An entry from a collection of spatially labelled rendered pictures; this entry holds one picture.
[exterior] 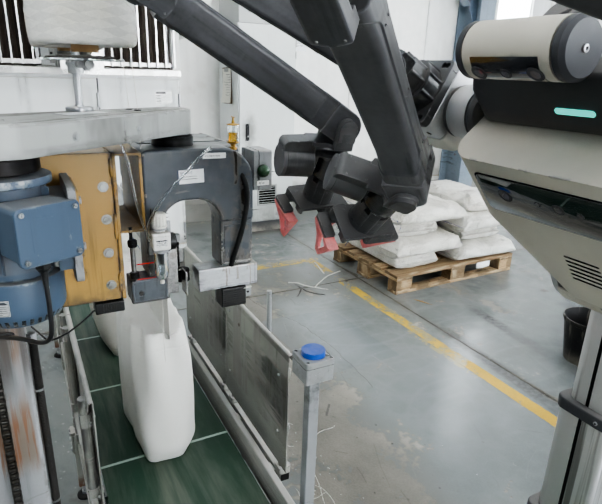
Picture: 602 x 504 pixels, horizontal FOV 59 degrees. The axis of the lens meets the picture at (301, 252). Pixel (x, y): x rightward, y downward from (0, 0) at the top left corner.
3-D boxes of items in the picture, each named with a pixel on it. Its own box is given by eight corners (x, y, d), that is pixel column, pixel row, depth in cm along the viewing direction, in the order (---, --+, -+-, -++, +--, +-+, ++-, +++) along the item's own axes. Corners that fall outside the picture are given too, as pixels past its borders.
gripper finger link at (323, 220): (299, 235, 95) (319, 207, 87) (334, 231, 98) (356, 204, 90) (311, 269, 92) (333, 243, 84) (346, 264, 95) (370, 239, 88)
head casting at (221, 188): (253, 262, 126) (253, 136, 117) (149, 278, 115) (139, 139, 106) (212, 229, 151) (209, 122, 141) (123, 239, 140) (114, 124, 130)
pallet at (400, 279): (509, 269, 436) (512, 252, 431) (395, 295, 378) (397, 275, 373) (439, 241, 503) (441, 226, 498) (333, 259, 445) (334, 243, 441)
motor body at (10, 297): (73, 324, 90) (55, 179, 82) (-31, 342, 83) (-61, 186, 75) (64, 291, 103) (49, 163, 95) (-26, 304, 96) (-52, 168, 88)
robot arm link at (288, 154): (360, 121, 88) (340, 105, 95) (296, 116, 84) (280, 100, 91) (345, 187, 94) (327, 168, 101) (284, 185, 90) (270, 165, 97)
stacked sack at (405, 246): (464, 251, 400) (467, 232, 395) (396, 264, 368) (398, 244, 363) (426, 235, 434) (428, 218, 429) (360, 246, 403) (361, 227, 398)
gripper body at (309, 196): (284, 193, 102) (294, 163, 97) (329, 188, 107) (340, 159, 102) (298, 216, 98) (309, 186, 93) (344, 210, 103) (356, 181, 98)
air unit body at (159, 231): (178, 284, 113) (174, 213, 108) (155, 287, 111) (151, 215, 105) (172, 277, 116) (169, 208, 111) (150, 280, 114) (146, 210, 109)
